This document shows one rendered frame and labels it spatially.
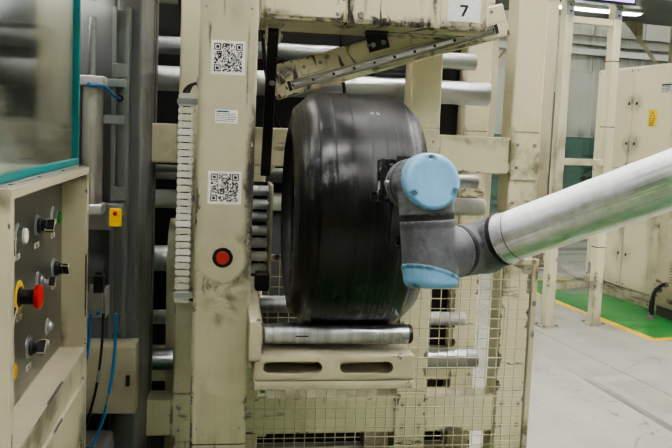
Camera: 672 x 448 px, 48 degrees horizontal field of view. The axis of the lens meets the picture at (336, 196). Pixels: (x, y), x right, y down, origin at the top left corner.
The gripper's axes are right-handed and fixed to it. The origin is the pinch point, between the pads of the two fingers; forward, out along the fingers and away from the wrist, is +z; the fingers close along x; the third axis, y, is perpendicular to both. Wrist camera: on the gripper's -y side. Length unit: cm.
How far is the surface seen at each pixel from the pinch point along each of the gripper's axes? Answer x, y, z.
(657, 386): -209, -93, 243
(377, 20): -6, 48, 41
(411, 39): -18, 47, 55
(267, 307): 21, -27, 44
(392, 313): -5.0, -24.9, 13.3
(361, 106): 3.0, 20.9, 12.9
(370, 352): -0.8, -34.1, 16.3
